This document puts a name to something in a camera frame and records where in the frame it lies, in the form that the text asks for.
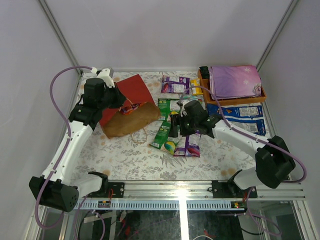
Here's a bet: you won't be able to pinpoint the colourful snack packet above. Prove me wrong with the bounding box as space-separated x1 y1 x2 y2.
120 103 142 115

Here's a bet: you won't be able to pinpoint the purple folded cloth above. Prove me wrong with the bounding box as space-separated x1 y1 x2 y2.
208 65 262 99

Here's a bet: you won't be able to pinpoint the blue chips bag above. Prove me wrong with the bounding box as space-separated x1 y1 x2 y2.
221 105 266 136

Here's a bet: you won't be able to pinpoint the aluminium rail frame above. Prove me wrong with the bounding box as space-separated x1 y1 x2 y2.
21 179 316 240

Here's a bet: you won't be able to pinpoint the wooden tray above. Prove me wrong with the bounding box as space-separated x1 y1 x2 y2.
197 68 268 107

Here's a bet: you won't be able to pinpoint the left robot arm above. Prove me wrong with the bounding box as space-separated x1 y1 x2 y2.
29 76 126 213

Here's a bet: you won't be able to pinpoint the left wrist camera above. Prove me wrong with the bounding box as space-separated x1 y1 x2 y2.
91 67 116 88

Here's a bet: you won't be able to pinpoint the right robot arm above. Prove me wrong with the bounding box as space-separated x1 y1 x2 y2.
170 100 296 198

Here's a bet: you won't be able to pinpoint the purple snack packet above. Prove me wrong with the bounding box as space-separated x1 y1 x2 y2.
161 75 190 94
173 133 202 158

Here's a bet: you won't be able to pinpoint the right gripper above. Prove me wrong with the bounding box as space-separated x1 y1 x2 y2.
168 113 199 138

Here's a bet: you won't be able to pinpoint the red paper bag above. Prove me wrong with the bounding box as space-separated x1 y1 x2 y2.
99 74 161 139

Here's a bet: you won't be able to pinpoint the yellow snack packet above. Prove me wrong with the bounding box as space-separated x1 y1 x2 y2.
190 78 203 96

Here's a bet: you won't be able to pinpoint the floral table mat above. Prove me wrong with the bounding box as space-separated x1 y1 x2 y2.
67 71 278 181

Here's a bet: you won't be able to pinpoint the black items in tray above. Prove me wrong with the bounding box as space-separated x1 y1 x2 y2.
199 66 210 80

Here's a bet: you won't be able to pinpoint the green yellow snack bag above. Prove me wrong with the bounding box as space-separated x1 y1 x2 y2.
157 98 181 122

